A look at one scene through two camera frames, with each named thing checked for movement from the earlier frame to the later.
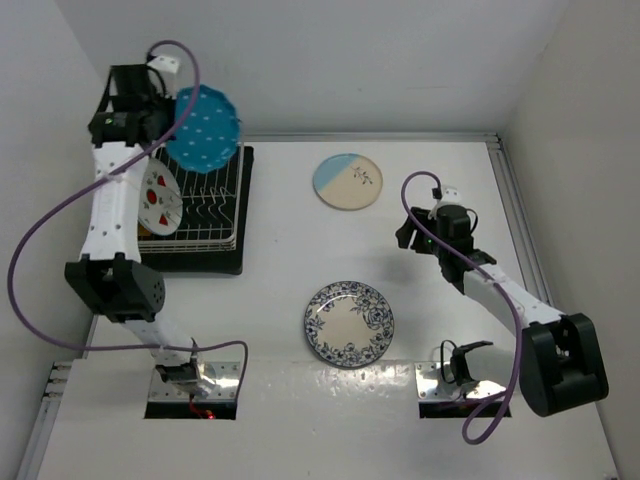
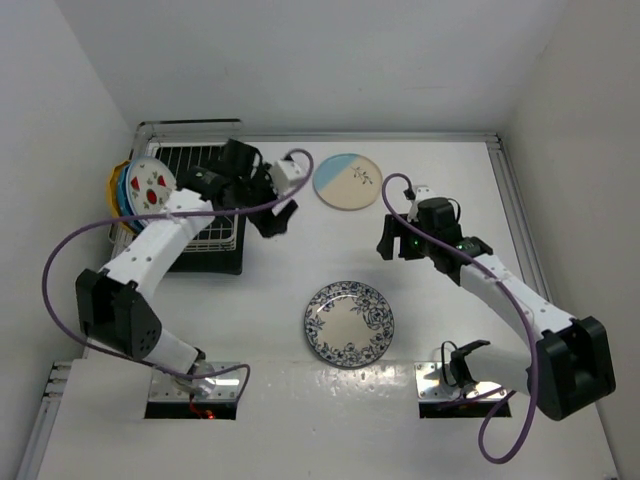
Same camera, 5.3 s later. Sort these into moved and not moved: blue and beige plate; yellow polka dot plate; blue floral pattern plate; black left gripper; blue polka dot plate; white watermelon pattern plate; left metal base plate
Moved: black left gripper; yellow polka dot plate; blue polka dot plate
Not moved: white watermelon pattern plate; left metal base plate; blue and beige plate; blue floral pattern plate
